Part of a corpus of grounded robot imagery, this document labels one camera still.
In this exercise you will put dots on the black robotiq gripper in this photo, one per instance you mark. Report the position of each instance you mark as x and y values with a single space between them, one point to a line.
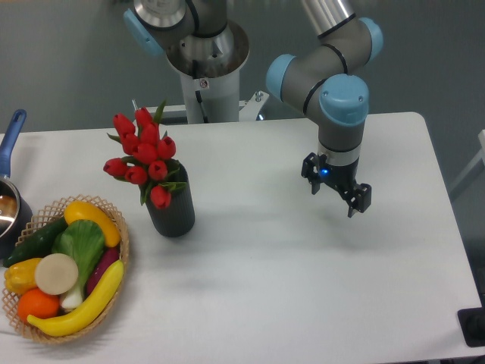
317 171

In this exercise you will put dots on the red tulip bouquet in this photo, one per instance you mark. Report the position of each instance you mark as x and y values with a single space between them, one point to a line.
149 157

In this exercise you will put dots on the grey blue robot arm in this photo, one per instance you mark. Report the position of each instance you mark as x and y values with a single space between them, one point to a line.
321 85

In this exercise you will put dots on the dark grey ribbed vase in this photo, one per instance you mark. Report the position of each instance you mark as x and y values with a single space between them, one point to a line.
173 212

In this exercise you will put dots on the black device at edge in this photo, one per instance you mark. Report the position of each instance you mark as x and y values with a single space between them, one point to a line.
472 325

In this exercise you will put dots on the purple eggplant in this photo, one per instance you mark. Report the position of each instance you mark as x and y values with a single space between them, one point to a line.
109 256

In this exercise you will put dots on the yellow banana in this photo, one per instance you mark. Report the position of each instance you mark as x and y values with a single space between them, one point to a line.
88 311

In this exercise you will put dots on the green bok choy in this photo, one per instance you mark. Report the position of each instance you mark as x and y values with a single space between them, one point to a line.
84 242

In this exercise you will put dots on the yellow squash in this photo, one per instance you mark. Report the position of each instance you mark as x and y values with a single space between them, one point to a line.
81 210

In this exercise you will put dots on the woven wicker basket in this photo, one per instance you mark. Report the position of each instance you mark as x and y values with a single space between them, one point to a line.
44 216

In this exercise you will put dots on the beige round disc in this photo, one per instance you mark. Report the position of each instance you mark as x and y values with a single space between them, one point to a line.
56 274

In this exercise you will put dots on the green cucumber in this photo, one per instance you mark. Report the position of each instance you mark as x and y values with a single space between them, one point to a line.
38 244

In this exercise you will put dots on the orange fruit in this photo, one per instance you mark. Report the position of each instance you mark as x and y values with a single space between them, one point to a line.
36 302

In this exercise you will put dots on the yellow bell pepper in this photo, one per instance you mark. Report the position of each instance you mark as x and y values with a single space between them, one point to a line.
20 277

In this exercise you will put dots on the white frame at right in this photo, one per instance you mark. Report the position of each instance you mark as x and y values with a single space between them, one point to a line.
469 173

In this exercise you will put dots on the blue handled saucepan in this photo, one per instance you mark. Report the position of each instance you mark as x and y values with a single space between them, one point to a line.
15 212

